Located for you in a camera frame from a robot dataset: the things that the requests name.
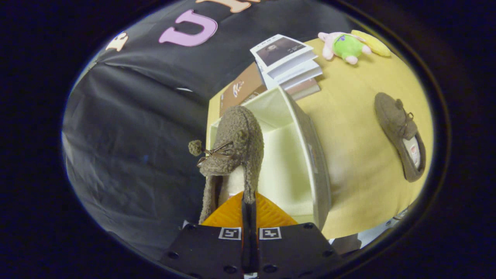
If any white portrait cover book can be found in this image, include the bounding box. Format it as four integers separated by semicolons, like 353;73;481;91
250;34;315;71

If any black backdrop cloth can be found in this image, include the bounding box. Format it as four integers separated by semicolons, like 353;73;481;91
61;0;351;261

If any brown cover flat book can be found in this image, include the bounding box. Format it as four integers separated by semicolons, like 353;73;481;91
219;62;268;117

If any brown fuzzy slipper shoe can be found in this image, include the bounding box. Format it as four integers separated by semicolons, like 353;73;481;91
374;92;427;183
188;105;265;225

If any yellow plush cushion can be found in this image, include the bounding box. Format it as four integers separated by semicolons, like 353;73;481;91
351;29;391;58

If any plain white thick book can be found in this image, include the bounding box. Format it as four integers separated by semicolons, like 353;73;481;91
265;58;323;89

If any green and pink plush toy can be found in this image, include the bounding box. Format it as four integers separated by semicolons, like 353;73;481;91
318;31;373;65

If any pale brown edged book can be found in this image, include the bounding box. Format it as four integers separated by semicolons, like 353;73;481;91
286;77;322;101

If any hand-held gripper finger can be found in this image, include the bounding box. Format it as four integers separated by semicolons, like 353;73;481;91
250;192;341;279
160;191;251;279

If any gray fabric storage box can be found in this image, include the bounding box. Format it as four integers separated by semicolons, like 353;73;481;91
205;86;332;231

